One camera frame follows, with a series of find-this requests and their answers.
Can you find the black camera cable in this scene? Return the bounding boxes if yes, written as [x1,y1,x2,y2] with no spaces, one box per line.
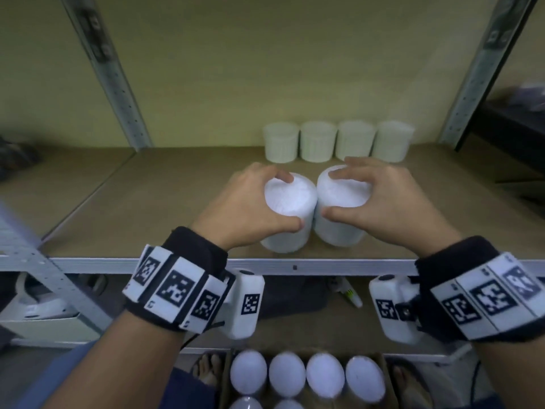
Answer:
[468,360,482,403]

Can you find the person's right foot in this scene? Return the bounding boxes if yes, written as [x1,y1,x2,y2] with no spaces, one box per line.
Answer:
[389,361,431,409]

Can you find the person's left hand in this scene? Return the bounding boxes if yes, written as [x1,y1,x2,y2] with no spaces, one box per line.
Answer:
[189,161,305,252]

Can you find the person's left foot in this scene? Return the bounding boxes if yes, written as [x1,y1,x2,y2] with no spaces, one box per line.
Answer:
[189,352,224,388]

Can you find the white green-tipped bottle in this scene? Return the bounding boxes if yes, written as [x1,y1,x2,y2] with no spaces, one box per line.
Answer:
[330,276,364,310]

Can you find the brown cardboard box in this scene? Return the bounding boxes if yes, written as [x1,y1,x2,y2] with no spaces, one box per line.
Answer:
[217,347,399,409]

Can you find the person's right hand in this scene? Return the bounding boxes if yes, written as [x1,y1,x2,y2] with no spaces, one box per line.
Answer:
[321,156,463,258]

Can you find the person's left forearm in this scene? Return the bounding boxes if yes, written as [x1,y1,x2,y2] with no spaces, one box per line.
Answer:
[40,310,192,409]

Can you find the white jars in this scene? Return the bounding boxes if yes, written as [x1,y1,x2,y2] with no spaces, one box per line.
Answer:
[228,349,387,409]

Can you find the dark grey fabric bag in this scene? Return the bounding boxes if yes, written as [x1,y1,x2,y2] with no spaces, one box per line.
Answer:
[255,274,331,320]

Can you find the grey metal shelf wooden boards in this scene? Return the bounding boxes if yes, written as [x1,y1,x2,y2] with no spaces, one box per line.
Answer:
[0,0,545,365]

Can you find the pale beige open box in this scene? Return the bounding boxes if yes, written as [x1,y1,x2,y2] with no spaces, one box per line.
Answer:
[0,272,111,344]

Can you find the person's foot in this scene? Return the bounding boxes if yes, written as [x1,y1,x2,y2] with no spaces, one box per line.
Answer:
[189,352,224,388]
[389,361,431,409]

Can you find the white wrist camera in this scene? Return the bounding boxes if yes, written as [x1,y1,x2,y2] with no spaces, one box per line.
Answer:
[368,274,426,345]
[217,268,266,341]

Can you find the black wristband with marker tags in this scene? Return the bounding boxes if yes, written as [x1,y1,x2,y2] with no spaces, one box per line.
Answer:
[413,236,545,344]
[122,227,237,335]

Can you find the pile of dark packets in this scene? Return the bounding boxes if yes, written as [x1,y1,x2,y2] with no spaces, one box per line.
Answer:
[0,136,41,182]

